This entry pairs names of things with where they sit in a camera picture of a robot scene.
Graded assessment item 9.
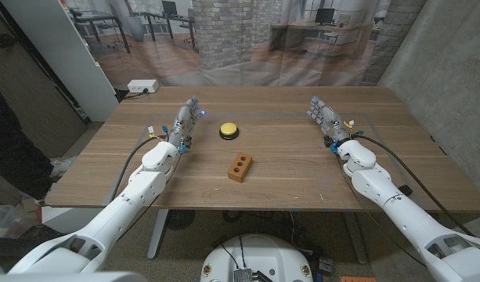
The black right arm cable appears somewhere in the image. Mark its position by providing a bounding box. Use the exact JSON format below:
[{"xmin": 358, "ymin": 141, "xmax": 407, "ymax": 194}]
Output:
[{"xmin": 352, "ymin": 133, "xmax": 478, "ymax": 238}]

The grey white shoe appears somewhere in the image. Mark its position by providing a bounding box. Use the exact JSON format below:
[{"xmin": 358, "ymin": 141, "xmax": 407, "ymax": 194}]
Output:
[{"xmin": 50, "ymin": 156, "xmax": 78, "ymax": 182}]

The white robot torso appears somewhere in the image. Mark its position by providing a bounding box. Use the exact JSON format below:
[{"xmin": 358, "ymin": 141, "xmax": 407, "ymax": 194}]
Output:
[{"xmin": 200, "ymin": 233, "xmax": 314, "ymax": 282}]

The white leaning panel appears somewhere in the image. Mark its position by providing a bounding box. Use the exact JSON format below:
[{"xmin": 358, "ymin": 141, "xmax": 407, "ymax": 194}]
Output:
[{"xmin": 0, "ymin": 0, "xmax": 120, "ymax": 122}]

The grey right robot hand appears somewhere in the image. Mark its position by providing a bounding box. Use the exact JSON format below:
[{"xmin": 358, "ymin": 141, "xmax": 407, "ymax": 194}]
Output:
[{"xmin": 308, "ymin": 96, "xmax": 353, "ymax": 148}]

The wooden block with three holes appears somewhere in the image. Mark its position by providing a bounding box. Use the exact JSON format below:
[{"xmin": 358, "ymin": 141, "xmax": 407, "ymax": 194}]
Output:
[{"xmin": 227, "ymin": 152, "xmax": 254, "ymax": 184}]

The black power strip cable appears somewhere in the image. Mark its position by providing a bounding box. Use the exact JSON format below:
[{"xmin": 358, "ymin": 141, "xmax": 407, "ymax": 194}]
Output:
[{"xmin": 114, "ymin": 88, "xmax": 150, "ymax": 102}]

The yellow push button black base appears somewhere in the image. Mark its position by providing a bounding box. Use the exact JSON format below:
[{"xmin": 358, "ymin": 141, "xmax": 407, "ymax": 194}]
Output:
[{"xmin": 218, "ymin": 121, "xmax": 240, "ymax": 141}]

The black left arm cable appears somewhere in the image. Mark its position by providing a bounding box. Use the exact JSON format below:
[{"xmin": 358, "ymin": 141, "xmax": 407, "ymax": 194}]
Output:
[{"xmin": 109, "ymin": 134, "xmax": 169, "ymax": 203}]

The white power strip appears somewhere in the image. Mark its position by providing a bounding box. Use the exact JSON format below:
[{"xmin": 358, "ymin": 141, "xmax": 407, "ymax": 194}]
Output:
[{"xmin": 127, "ymin": 79, "xmax": 160, "ymax": 94}]

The person in dark clothes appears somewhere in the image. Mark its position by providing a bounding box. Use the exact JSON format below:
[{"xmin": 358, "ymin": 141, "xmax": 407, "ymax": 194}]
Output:
[{"xmin": 0, "ymin": 76, "xmax": 55, "ymax": 201}]

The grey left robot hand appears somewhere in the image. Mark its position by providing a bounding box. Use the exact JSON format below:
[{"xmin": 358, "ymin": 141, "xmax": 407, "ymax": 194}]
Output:
[{"xmin": 167, "ymin": 96, "xmax": 206, "ymax": 154}]

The black round floor object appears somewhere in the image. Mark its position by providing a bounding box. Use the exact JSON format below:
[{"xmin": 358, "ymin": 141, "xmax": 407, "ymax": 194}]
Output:
[{"xmin": 165, "ymin": 209, "xmax": 197, "ymax": 231}]

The black door handle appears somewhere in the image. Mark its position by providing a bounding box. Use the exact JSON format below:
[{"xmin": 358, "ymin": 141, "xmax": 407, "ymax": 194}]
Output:
[{"xmin": 0, "ymin": 33, "xmax": 18, "ymax": 50}]

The clear plastic bin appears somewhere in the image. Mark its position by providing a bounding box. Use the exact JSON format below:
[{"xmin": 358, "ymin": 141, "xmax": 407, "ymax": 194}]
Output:
[{"xmin": 0, "ymin": 203, "xmax": 37, "ymax": 240}]

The black bag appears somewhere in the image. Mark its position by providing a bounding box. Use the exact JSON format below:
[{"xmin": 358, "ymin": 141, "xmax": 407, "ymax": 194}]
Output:
[{"xmin": 0, "ymin": 225, "xmax": 67, "ymax": 262}]

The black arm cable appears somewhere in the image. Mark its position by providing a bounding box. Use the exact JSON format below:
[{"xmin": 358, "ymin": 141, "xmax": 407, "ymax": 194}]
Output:
[
  {"xmin": 352, "ymin": 133, "xmax": 478, "ymax": 238},
  {"xmin": 109, "ymin": 134, "xmax": 169, "ymax": 203}
]

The printed office backdrop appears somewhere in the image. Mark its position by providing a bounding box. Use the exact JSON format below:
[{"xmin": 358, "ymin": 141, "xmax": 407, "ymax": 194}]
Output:
[{"xmin": 61, "ymin": 0, "xmax": 428, "ymax": 87}]

